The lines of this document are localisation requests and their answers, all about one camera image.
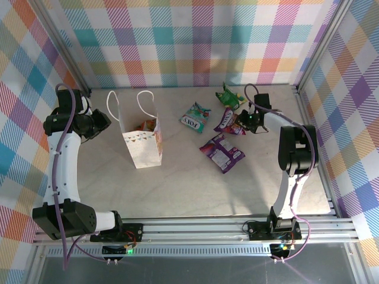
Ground purple Fox's candy packet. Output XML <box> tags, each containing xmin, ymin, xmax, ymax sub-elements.
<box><xmin>213</xmin><ymin>106</ymin><xmax>247</xmax><ymax>136</ymax></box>

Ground green Fox's candy packet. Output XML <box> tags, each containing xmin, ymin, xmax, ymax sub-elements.
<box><xmin>215</xmin><ymin>82</ymin><xmax>248</xmax><ymax>111</ymax></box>

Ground purple candy packet white label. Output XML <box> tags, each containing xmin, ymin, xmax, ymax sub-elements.
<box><xmin>199</xmin><ymin>133</ymin><xmax>246</xmax><ymax>175</ymax></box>

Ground teal Fox's mint packet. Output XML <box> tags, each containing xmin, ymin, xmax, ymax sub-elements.
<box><xmin>178</xmin><ymin>102</ymin><xmax>212</xmax><ymax>133</ymax></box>

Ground orange Fox's fruity packet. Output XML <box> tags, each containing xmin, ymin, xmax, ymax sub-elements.
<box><xmin>135</xmin><ymin>119</ymin><xmax>158</xmax><ymax>133</ymax></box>

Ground white paper bag animal print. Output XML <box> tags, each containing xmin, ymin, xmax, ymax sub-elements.
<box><xmin>106</xmin><ymin>90</ymin><xmax>163</xmax><ymax>170</ymax></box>

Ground black control box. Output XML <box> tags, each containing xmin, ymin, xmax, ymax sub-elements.
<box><xmin>271</xmin><ymin>243</ymin><xmax>293</xmax><ymax>258</ymax></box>

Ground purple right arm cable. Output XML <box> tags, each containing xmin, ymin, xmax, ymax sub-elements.
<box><xmin>244</xmin><ymin>83</ymin><xmax>311</xmax><ymax>263</ymax></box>

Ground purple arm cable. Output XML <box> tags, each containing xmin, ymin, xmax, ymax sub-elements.
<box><xmin>244</xmin><ymin>83</ymin><xmax>311</xmax><ymax>263</ymax></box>
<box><xmin>53</xmin><ymin>83</ymin><xmax>109</xmax><ymax>270</ymax></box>

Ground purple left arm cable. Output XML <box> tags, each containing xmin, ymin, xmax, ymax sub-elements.
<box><xmin>53</xmin><ymin>83</ymin><xmax>109</xmax><ymax>270</ymax></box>

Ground aluminium left frame post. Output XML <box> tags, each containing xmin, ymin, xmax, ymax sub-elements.
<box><xmin>34</xmin><ymin>0</ymin><xmax>91</xmax><ymax>94</ymax></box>

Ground aluminium frame post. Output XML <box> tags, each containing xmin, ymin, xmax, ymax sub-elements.
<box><xmin>34</xmin><ymin>0</ymin><xmax>91</xmax><ymax>94</ymax></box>
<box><xmin>294</xmin><ymin>0</ymin><xmax>355</xmax><ymax>94</ymax></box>

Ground aluminium side rail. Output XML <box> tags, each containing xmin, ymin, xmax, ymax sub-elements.
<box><xmin>295</xmin><ymin>85</ymin><xmax>340</xmax><ymax>218</ymax></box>

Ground aluminium right frame post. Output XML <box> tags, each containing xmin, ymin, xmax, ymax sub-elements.
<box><xmin>294</xmin><ymin>0</ymin><xmax>355</xmax><ymax>94</ymax></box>

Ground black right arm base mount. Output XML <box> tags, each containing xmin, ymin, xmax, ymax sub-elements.
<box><xmin>248</xmin><ymin>220</ymin><xmax>303</xmax><ymax>241</ymax></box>

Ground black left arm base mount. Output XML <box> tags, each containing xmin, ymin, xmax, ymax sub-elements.
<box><xmin>90</xmin><ymin>223</ymin><xmax>144</xmax><ymax>243</ymax></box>

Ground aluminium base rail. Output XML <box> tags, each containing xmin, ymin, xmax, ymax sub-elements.
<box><xmin>31</xmin><ymin>218</ymin><xmax>361</xmax><ymax>246</ymax></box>

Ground perforated metal cable duct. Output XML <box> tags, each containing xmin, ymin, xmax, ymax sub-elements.
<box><xmin>47</xmin><ymin>247</ymin><xmax>273</xmax><ymax>259</ymax></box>

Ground aluminium frame leg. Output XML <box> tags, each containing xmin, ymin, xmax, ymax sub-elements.
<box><xmin>345</xmin><ymin>245</ymin><xmax>375</xmax><ymax>284</ymax></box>
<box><xmin>25</xmin><ymin>245</ymin><xmax>50</xmax><ymax>284</ymax></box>

